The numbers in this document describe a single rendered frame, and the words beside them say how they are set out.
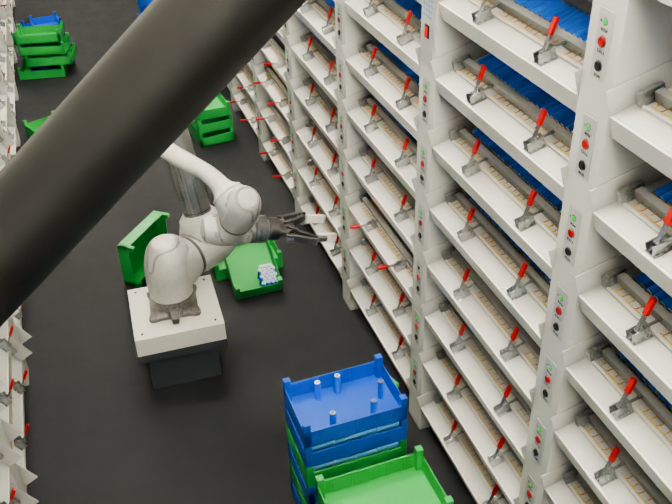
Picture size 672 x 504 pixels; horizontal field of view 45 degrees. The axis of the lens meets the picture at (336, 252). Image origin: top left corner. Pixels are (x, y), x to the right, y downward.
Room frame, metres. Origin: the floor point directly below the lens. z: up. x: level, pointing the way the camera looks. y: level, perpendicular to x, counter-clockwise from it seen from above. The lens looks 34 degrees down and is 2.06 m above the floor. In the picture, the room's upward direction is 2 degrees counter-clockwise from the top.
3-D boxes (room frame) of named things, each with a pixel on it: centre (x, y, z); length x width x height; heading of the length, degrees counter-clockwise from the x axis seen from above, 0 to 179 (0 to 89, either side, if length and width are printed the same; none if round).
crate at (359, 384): (1.66, -0.01, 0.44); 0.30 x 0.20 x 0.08; 109
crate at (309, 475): (1.66, -0.01, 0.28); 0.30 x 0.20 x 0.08; 109
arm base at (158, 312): (2.33, 0.59, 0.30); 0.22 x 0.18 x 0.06; 13
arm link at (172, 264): (2.35, 0.59, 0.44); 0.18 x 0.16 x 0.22; 141
